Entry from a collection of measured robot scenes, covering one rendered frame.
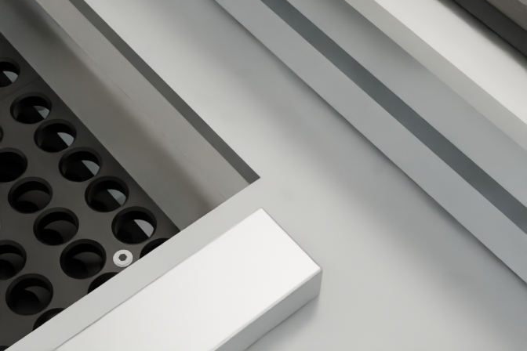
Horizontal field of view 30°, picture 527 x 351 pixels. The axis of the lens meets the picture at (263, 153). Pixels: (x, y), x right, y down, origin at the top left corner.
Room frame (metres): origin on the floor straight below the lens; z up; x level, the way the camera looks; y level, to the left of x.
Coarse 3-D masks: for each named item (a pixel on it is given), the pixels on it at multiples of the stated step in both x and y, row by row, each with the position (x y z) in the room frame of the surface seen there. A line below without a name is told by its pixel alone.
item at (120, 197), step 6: (6, 72) 0.25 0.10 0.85; (12, 72) 0.25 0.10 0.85; (12, 78) 0.25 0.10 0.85; (36, 108) 0.23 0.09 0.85; (42, 108) 0.23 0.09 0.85; (42, 114) 0.23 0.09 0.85; (60, 132) 0.22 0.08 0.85; (66, 138) 0.22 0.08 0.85; (72, 138) 0.22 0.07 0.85; (84, 162) 0.21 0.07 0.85; (90, 162) 0.21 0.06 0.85; (90, 168) 0.21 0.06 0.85; (96, 168) 0.21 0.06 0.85; (114, 192) 0.20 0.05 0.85; (120, 192) 0.20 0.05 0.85; (120, 198) 0.20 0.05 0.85
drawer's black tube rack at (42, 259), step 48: (0, 96) 0.20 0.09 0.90; (0, 144) 0.18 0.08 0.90; (48, 144) 0.20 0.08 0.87; (0, 192) 0.16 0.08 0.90; (48, 192) 0.17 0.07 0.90; (0, 240) 0.15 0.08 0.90; (48, 240) 0.17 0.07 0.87; (96, 240) 0.15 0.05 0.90; (144, 240) 0.16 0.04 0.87; (0, 288) 0.13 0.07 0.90; (48, 288) 0.13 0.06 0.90; (0, 336) 0.11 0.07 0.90
